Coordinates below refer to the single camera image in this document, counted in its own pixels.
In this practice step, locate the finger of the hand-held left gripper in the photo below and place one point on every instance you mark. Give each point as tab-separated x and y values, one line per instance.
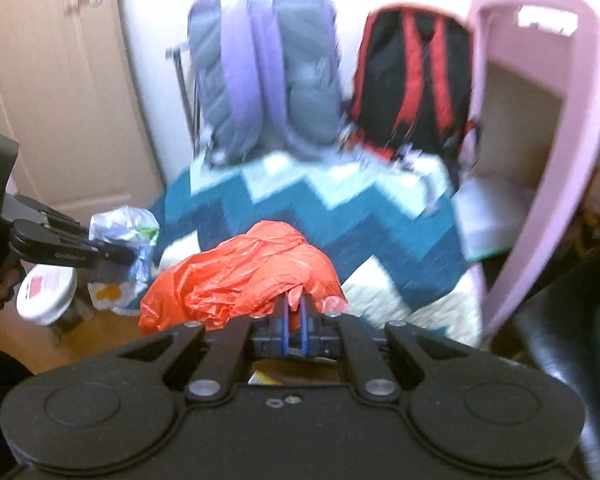
45	212
70	252

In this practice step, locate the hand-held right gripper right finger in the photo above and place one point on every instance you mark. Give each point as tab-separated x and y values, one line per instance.
305	327

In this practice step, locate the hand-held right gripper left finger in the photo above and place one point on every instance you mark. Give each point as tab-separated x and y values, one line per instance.
281	327

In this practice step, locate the clear plastic wrapper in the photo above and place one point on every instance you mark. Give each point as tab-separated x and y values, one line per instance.
127	240

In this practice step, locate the orange-red plastic bag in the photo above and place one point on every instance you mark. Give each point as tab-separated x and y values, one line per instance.
240	275

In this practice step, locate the white Peppa Pig bin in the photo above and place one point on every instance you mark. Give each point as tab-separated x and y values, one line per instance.
45	287

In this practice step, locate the beige wooden door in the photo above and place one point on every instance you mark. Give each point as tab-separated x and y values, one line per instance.
55	90

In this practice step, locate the zigzag quilted blanket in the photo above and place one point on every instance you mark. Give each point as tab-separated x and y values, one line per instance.
380	230

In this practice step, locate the white board under desk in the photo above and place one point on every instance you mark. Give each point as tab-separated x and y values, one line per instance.
490	215

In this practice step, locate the purple grey backpack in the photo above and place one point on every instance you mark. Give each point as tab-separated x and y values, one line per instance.
265	70

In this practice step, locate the red black backpack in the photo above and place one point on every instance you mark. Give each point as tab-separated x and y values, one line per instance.
410	75

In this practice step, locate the pink desk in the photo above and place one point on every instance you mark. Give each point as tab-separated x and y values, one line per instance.
590	70

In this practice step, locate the black metal folding frame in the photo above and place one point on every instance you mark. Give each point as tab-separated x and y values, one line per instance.
182	100

